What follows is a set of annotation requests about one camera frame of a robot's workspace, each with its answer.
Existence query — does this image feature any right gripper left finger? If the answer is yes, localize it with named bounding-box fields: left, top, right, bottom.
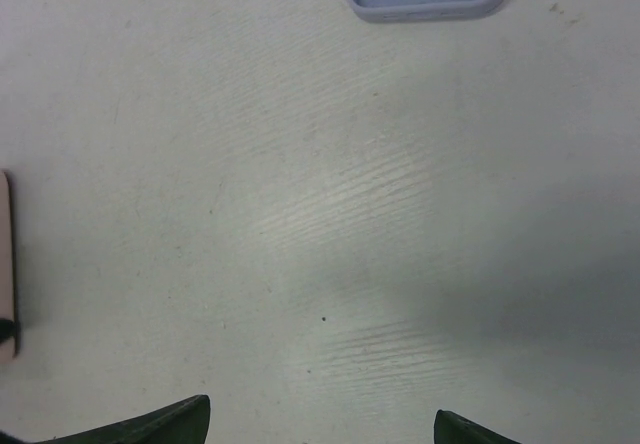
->
left=48, top=394, right=211, bottom=444

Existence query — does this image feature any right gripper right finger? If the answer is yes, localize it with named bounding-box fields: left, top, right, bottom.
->
left=433, top=409, right=519, bottom=444

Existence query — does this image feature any pink phone case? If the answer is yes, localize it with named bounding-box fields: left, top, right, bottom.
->
left=1, top=170, right=21, bottom=365

